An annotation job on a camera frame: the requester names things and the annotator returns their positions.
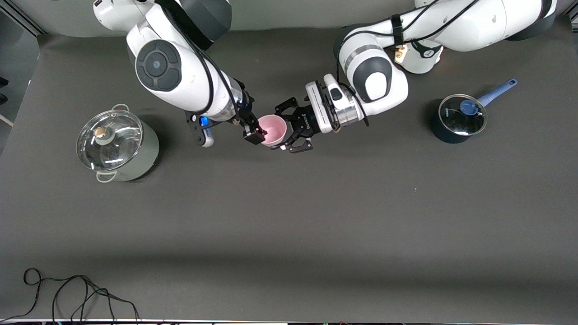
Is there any dark grey table mat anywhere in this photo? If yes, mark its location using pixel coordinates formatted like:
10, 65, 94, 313
0, 20, 578, 322

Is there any dark blue saucepan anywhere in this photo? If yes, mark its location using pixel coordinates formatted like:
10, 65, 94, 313
430, 79, 518, 144

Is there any grey metal frame bar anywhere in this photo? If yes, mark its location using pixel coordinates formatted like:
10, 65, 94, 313
0, 0, 47, 37

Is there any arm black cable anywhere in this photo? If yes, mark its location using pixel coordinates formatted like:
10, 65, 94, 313
333, 0, 480, 127
156, 0, 240, 125

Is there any thin black loose cable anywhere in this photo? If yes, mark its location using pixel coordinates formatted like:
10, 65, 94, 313
0, 268, 140, 324

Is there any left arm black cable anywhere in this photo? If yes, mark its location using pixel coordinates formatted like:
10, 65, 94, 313
333, 0, 480, 127

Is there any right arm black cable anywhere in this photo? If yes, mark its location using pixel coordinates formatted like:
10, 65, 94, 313
156, 0, 240, 125

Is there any pale green cooking pot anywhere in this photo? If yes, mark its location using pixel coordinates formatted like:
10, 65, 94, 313
78, 103, 160, 183

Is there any small glass blue-knob lid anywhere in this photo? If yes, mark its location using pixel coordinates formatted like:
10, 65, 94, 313
438, 93, 488, 136

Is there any pink cup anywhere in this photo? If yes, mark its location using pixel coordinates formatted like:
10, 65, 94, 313
257, 115, 288, 146

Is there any large glass pot lid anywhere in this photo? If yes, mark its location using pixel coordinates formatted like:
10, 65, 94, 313
76, 110, 144, 172

